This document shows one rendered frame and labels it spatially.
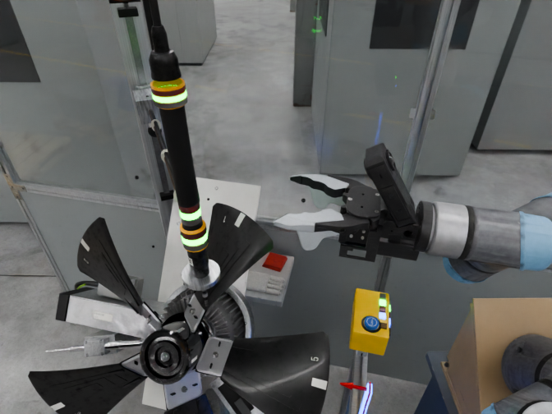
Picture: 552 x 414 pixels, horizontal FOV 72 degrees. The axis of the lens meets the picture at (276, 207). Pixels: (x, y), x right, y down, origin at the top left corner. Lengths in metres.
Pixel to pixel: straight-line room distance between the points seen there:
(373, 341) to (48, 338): 2.04
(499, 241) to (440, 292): 1.19
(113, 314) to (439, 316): 1.31
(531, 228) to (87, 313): 1.05
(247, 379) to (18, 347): 2.02
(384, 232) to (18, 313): 2.63
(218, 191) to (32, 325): 1.93
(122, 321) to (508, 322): 0.96
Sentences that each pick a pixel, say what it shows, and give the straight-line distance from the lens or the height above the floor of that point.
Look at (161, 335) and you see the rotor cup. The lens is 0.91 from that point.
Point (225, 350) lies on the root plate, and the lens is 0.96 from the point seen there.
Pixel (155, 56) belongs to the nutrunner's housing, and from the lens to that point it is 0.51.
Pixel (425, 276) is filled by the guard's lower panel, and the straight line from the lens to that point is 1.66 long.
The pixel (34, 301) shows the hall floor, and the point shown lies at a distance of 2.97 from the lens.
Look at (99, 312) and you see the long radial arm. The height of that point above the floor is 1.12.
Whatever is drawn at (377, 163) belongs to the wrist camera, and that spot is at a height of 1.75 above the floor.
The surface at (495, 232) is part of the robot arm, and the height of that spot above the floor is 1.67.
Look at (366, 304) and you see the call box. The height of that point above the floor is 1.07.
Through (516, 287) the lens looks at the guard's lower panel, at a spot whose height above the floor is 0.86.
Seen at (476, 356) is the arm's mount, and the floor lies 1.19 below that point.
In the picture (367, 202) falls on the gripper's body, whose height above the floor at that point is 1.67.
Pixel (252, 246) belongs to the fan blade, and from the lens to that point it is 0.83.
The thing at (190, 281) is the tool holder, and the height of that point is 1.46.
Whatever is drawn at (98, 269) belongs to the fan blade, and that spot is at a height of 1.29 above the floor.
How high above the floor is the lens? 1.99
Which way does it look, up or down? 38 degrees down
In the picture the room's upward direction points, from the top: straight up
